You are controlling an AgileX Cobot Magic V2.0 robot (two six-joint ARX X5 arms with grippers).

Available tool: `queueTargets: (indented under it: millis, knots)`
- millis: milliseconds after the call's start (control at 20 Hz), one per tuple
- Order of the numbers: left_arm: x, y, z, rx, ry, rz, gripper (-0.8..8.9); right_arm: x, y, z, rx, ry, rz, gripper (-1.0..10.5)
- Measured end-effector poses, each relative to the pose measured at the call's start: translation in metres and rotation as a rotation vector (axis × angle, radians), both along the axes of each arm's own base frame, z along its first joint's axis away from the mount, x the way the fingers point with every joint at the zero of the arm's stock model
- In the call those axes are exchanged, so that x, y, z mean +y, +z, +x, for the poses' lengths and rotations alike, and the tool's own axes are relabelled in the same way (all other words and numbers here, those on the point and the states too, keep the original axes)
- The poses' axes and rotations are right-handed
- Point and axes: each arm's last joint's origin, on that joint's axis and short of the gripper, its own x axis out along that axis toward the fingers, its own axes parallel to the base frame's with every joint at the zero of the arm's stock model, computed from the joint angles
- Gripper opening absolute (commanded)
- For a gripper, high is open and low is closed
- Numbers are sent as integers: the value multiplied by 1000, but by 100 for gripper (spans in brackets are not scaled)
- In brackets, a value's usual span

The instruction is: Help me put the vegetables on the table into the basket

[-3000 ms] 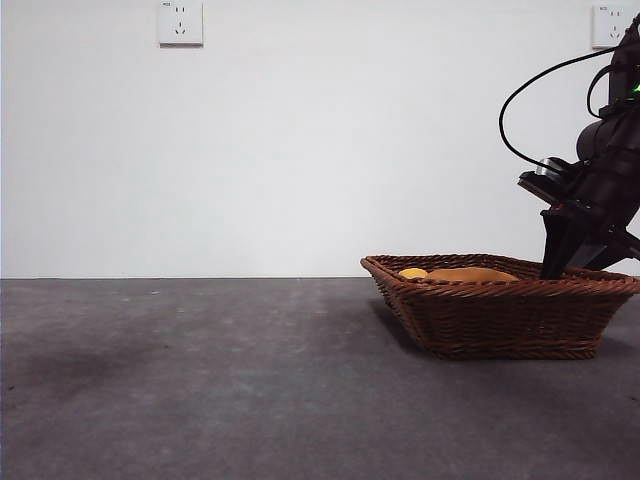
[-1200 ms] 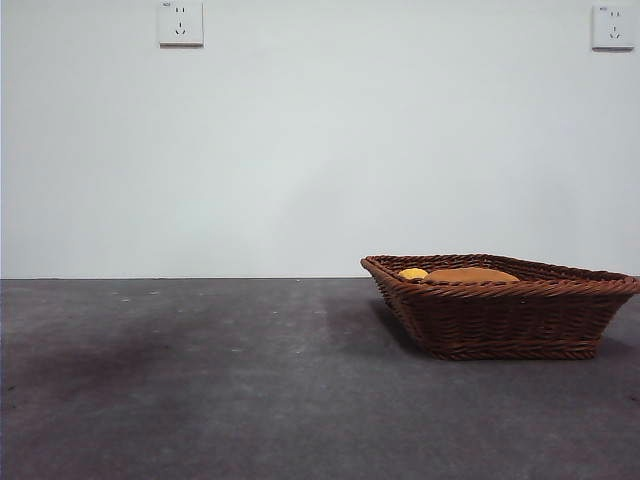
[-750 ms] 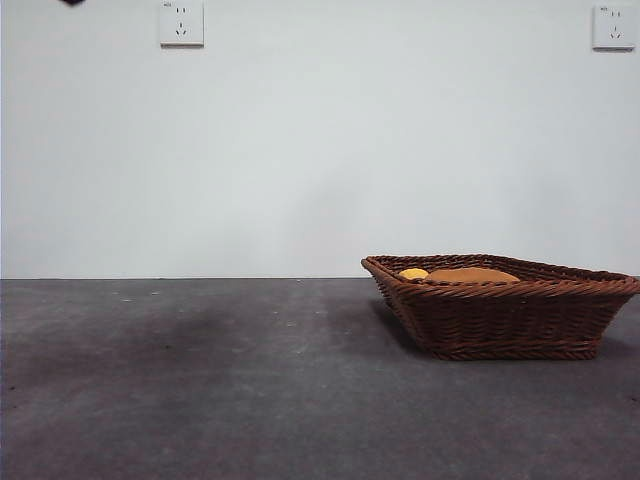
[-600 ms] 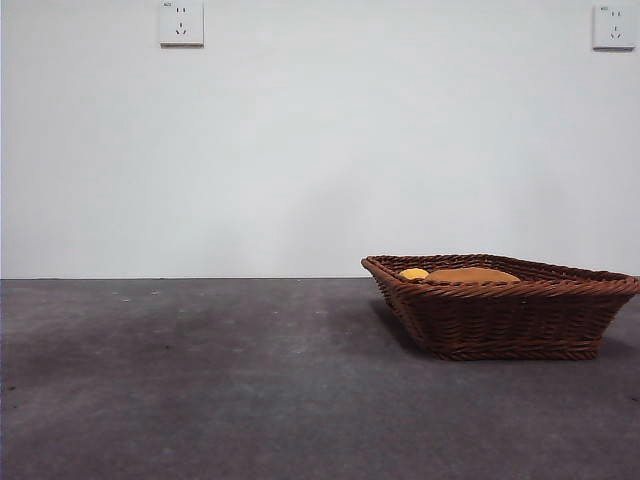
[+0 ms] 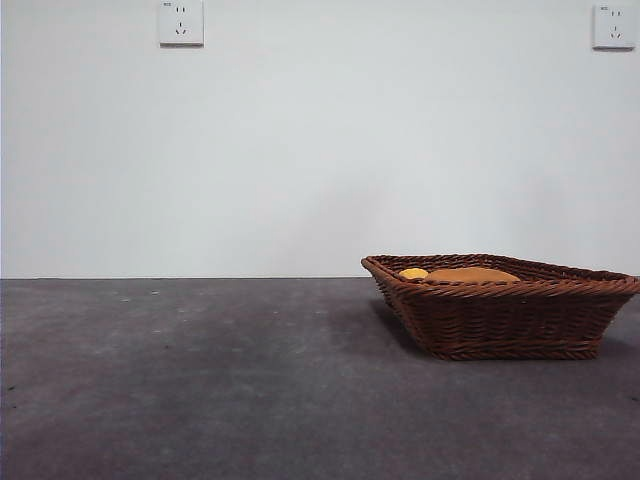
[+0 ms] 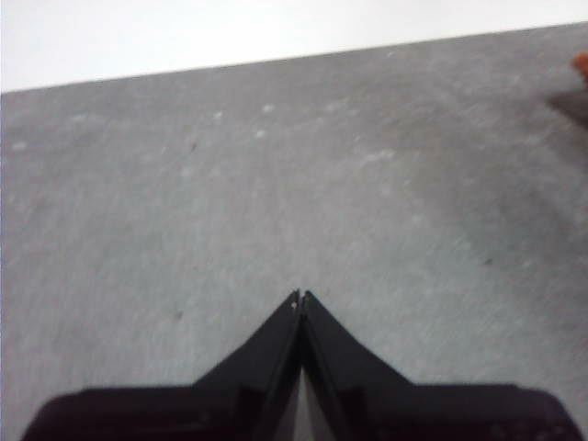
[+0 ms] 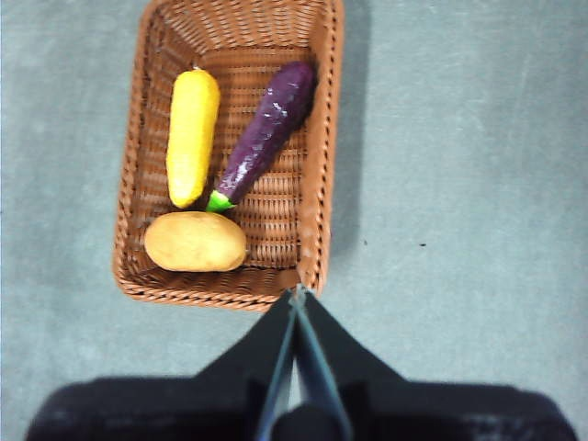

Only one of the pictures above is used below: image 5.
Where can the brown potato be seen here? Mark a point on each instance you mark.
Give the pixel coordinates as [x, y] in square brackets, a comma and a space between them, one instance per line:
[470, 275]

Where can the white wall socket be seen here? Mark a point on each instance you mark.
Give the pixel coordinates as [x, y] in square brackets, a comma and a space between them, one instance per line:
[611, 27]
[181, 25]

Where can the brown wicker basket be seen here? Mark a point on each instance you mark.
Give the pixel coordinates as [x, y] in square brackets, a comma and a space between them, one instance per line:
[500, 320]

